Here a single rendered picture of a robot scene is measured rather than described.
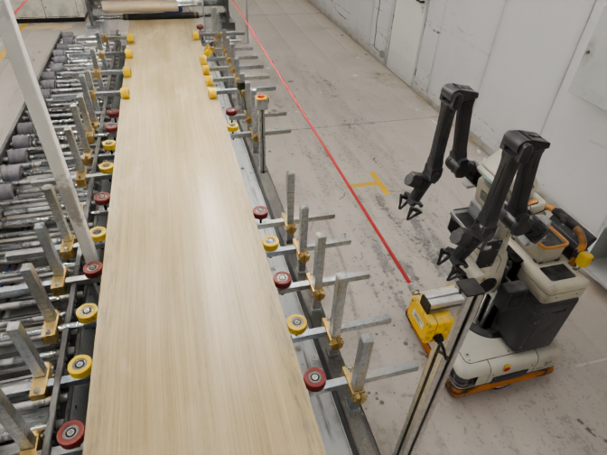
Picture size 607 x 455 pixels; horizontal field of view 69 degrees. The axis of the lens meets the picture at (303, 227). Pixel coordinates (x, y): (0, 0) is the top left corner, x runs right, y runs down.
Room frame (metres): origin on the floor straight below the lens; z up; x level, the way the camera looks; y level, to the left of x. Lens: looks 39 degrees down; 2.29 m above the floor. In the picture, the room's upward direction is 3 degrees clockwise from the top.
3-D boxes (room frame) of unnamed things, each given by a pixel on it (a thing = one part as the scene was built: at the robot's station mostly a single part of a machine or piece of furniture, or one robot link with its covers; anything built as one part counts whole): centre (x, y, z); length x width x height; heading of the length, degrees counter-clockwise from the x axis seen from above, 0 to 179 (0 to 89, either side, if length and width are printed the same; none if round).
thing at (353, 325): (1.17, -0.18, 0.81); 0.43 x 0.03 x 0.04; 107
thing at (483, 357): (1.71, -1.09, 0.16); 0.67 x 0.64 x 0.25; 107
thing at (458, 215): (1.62, -0.81, 0.99); 0.28 x 0.16 x 0.22; 17
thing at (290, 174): (1.83, 0.07, 0.91); 0.04 x 0.04 x 0.48; 17
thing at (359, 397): (0.90, -0.21, 0.83); 0.14 x 0.06 x 0.05; 17
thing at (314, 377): (0.87, -0.07, 0.85); 0.08 x 0.08 x 0.11
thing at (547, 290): (1.73, -1.18, 0.59); 0.55 x 0.34 x 0.83; 17
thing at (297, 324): (1.11, 0.01, 0.85); 0.08 x 0.08 x 0.11
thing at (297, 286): (1.41, -0.11, 0.83); 0.43 x 0.03 x 0.04; 107
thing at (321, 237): (1.35, -0.07, 0.92); 0.04 x 0.04 x 0.48; 17
